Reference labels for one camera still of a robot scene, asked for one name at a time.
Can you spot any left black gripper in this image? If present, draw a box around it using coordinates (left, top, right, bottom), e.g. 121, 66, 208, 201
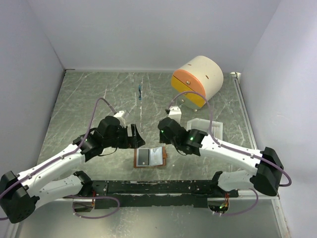
104, 123, 145, 149

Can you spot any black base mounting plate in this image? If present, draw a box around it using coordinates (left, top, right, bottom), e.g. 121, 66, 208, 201
77, 180, 238, 209

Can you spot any blue mark on table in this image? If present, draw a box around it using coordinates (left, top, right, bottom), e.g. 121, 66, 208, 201
138, 84, 142, 100

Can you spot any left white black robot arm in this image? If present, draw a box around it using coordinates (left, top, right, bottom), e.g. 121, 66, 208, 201
0, 116, 145, 224

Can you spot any brown leather card holder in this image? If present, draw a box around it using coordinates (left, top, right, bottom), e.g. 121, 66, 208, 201
134, 146, 167, 168

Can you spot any cream mini drawer cabinet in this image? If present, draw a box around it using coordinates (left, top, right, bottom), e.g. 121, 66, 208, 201
171, 56, 224, 100

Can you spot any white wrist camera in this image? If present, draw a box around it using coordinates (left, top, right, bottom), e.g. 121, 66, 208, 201
113, 110, 129, 127
167, 106, 182, 123

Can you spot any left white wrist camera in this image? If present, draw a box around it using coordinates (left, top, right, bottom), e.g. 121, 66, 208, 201
113, 110, 129, 127

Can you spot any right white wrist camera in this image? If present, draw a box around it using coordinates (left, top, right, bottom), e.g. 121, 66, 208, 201
167, 106, 182, 123

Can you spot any black credit card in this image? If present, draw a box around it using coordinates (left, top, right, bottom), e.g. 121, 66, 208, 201
138, 149, 149, 166

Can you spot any white plastic card tray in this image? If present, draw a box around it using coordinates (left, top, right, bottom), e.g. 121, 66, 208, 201
186, 118, 223, 140

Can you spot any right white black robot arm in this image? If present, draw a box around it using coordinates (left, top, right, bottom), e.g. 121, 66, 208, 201
158, 118, 283, 197

